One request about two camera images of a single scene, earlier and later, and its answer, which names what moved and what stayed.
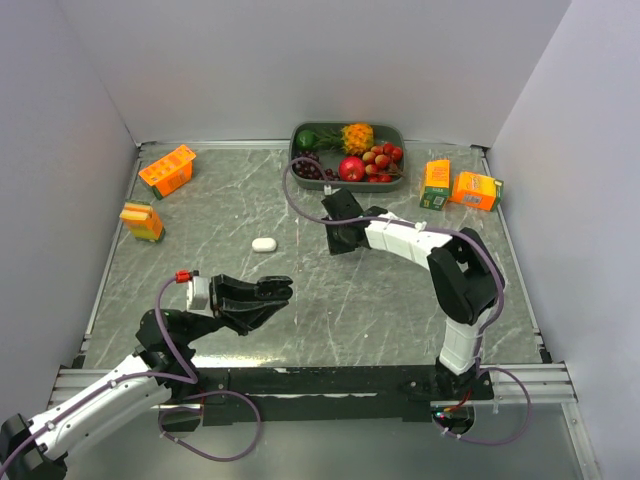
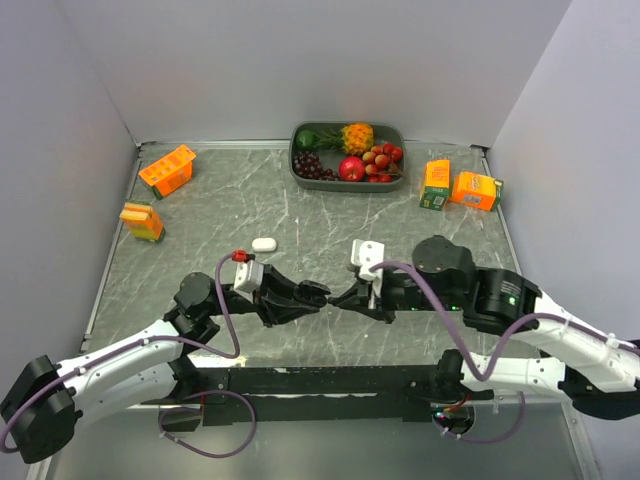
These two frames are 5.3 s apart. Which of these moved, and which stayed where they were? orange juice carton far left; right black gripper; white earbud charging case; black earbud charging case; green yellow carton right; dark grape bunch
Moved: black earbud charging case; right black gripper
Stayed: dark grape bunch; orange juice carton far left; white earbud charging case; green yellow carton right
